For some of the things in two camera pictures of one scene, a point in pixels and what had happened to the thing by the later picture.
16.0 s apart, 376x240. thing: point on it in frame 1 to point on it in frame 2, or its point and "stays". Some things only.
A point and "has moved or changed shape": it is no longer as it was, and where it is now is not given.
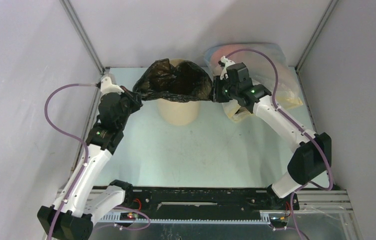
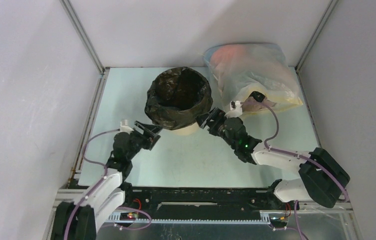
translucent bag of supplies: [266, 67] stays
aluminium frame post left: [75, 20] stays
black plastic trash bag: [183, 81] has moved or changed shape
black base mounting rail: [207, 204] stays
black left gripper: [136, 99] to [149, 139]
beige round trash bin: [178, 113] to [187, 130]
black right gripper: [216, 94] to [215, 122]
